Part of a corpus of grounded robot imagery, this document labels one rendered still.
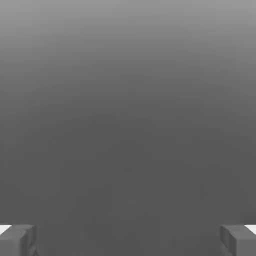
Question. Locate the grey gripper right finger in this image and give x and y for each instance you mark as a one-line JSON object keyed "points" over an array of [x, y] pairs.
{"points": [[240, 242]]}

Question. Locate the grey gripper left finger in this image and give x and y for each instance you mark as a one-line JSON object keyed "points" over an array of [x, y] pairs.
{"points": [[16, 241]]}

